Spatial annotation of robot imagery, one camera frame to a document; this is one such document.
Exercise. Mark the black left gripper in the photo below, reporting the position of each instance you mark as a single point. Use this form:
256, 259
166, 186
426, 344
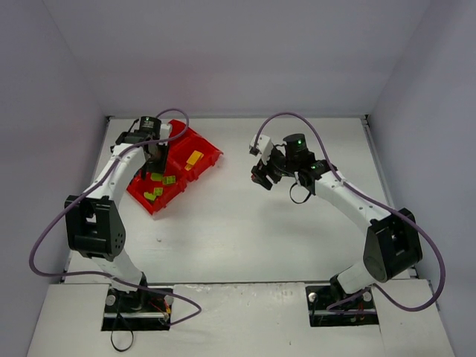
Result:
157, 161

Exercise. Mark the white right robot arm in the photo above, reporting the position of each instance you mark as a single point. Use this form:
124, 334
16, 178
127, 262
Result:
391, 244

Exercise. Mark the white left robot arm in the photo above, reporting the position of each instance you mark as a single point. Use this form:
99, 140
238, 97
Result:
94, 227

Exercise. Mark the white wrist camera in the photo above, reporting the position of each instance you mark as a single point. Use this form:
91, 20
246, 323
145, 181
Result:
261, 145
165, 130

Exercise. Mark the cyan green red brick stack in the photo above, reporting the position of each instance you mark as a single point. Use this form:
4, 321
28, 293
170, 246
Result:
156, 177

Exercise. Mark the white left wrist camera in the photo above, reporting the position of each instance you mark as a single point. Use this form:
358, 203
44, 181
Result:
165, 130

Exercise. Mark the green curved lego piece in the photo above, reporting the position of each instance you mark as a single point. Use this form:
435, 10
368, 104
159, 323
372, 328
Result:
149, 196

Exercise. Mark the pale yellow lego brick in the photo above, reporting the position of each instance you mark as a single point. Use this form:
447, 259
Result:
195, 157

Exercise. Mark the lime green lego brick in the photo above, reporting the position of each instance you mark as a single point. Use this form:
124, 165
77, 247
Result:
168, 180

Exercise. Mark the red divided plastic bin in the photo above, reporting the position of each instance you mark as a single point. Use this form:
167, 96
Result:
180, 150

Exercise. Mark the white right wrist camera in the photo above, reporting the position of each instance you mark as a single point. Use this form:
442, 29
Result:
261, 145

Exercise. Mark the small lime square brick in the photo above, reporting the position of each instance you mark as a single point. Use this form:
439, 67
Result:
158, 191

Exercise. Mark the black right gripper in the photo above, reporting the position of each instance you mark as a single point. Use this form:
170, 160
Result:
268, 172

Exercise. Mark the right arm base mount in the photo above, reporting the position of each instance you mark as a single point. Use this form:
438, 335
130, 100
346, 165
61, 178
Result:
325, 311

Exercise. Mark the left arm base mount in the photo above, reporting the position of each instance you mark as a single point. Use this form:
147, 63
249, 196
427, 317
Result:
138, 311

